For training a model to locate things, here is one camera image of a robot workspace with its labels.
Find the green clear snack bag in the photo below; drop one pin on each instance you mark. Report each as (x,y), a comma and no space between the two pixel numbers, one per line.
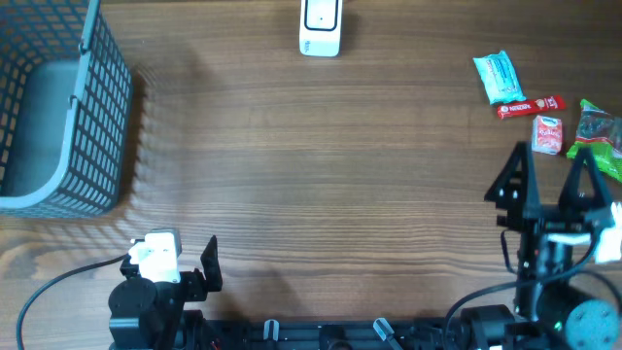
(600,132)

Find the small red snack packet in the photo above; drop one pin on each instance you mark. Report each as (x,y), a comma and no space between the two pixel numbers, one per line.
(547,137)

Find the dark grey mesh basket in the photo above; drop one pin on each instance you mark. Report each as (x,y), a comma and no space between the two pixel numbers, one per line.
(65,104)

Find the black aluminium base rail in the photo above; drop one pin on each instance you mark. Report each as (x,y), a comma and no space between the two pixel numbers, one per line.
(418,334)

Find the red snack wrapper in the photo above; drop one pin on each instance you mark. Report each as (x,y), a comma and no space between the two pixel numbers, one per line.
(531,107)

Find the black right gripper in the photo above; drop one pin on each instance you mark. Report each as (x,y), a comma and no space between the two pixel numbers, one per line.
(547,221)

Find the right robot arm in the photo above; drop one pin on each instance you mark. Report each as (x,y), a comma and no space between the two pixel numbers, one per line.
(541,309)

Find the white barcode scanner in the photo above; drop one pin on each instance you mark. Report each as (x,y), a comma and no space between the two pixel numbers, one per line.
(320,27)

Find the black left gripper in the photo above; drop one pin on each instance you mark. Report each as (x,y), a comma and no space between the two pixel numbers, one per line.
(197,288)

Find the pale teal snack packet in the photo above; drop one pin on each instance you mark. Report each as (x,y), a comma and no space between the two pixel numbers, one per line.
(499,78)

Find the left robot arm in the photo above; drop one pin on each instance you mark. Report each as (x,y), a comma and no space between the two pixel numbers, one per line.
(148,307)

